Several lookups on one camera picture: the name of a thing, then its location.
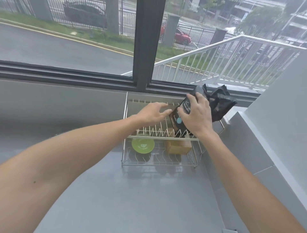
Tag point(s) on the grey fence pillar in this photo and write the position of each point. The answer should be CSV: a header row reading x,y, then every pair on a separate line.
x,y
42,8
112,16
172,28
218,38

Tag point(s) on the dark window frame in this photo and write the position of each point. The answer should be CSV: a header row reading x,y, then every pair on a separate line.
x,y
146,48

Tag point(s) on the black metal fence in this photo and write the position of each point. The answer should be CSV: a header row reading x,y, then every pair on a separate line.
x,y
129,21

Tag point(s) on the dark car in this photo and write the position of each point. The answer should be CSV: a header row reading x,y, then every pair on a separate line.
x,y
84,13

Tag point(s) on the person's left hand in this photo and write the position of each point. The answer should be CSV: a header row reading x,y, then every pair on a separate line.
x,y
150,115

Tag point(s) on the green tree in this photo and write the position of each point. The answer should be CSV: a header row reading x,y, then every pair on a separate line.
x,y
261,20

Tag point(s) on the person's right hand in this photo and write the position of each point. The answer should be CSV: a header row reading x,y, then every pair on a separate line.
x,y
199,117

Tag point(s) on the black coffee bag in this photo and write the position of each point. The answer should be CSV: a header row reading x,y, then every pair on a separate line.
x,y
176,120

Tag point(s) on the crumpled black plastic bag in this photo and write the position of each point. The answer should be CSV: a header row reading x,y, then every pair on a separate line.
x,y
220,105

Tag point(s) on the green plate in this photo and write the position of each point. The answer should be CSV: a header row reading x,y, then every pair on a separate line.
x,y
142,144

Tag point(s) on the person's left fingers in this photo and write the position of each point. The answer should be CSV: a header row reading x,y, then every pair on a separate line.
x,y
162,109

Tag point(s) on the red car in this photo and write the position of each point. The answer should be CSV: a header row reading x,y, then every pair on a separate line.
x,y
181,36

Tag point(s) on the person's right forearm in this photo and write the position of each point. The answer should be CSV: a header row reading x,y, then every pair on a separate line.
x,y
239,182

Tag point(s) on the wooden box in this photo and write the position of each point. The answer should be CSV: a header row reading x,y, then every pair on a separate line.
x,y
178,146

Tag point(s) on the person's right thumb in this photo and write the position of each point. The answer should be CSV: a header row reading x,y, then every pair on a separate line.
x,y
183,115

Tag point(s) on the white metal stair railing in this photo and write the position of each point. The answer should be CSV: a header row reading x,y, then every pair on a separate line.
x,y
203,48

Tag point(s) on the person's left forearm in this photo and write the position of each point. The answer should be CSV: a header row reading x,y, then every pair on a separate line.
x,y
72,163

